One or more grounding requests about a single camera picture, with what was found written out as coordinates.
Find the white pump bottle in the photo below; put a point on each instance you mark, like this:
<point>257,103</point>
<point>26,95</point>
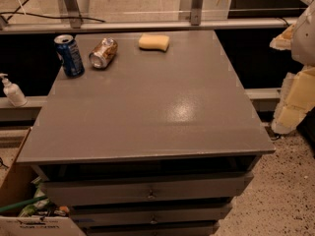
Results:
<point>13,92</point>

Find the yellow sponge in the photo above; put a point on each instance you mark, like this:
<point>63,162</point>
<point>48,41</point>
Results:
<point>154,42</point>

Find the green stick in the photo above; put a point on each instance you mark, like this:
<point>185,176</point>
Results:
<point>23,203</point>

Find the blue pepsi can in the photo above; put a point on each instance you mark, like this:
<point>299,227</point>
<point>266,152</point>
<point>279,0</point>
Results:
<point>68,51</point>

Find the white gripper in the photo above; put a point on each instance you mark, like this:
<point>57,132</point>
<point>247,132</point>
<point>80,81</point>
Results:
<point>305,41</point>

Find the grey drawer cabinet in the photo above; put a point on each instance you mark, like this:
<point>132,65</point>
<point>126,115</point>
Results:
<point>156,144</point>

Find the metal frame rail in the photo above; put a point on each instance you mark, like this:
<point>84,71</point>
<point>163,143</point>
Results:
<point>54,16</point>

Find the cardboard box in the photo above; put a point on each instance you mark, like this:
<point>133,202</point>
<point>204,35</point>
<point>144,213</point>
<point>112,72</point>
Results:
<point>16,186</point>

